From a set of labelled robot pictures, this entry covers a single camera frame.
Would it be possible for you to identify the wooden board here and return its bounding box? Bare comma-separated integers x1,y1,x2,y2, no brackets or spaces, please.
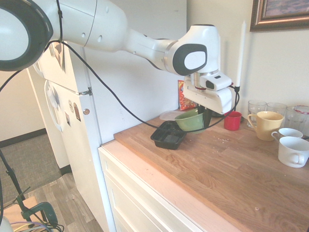
0,195,46,224

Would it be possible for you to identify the large photo fridge magnet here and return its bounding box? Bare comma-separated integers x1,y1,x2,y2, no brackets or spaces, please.
54,43,66,73

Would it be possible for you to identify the yellow mug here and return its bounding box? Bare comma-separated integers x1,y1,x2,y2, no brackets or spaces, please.
247,111,284,142

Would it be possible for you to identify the clear plastic lid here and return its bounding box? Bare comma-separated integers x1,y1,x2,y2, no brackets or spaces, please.
159,110,185,121

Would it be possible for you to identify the white flower fridge magnet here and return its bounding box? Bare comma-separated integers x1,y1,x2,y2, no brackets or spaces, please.
47,87,60,111

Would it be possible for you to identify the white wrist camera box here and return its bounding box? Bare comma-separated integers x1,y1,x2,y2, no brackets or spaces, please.
201,73,233,92

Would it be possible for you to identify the white kitchen cabinet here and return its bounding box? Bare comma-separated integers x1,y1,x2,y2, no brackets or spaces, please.
98,142,203,232

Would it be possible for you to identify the tall white taper candle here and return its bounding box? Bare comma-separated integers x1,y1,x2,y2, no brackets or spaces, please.
236,20,247,87

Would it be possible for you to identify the metal fridge hinge bracket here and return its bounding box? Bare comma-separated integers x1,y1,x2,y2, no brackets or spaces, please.
76,87,94,97

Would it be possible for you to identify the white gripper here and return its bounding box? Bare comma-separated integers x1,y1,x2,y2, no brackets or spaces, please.
183,76,233,129

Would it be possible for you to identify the white refrigerator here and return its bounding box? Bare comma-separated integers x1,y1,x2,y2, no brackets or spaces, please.
26,0,188,232

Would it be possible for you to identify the orange Kurkure snack bag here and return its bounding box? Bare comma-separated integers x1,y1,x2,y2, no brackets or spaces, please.
178,80,197,111

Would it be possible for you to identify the black tripod stand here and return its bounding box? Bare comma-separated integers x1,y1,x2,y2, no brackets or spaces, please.
0,147,32,220

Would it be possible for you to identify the green clamp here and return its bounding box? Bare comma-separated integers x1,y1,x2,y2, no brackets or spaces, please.
13,186,60,228

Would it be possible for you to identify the black plastic food box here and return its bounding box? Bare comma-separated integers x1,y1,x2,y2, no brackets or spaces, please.
150,120,188,150

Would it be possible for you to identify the green ceramic bowl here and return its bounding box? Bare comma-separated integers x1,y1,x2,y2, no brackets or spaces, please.
174,108,211,135

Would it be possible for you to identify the brown framed picture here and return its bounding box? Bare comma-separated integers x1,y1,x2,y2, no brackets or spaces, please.
250,0,309,32

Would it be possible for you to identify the white freezer door handle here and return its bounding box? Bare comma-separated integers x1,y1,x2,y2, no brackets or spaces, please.
32,61,46,80

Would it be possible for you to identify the red mug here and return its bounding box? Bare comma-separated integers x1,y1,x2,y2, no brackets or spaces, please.
224,111,243,131

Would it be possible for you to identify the brown oval fridge magnet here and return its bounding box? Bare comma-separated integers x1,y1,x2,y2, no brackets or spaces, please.
73,102,81,120

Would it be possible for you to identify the clear drinking glass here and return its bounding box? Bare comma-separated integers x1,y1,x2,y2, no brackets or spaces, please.
248,100,267,128
285,106,309,136
267,102,288,116

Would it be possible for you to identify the bundle of thin cables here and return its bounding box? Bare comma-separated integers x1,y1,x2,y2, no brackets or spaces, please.
9,219,65,232

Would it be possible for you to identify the small white cup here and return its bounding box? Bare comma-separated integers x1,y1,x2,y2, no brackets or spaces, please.
271,128,304,141

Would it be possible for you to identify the large white cup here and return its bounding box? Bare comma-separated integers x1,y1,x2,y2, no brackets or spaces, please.
278,136,309,168

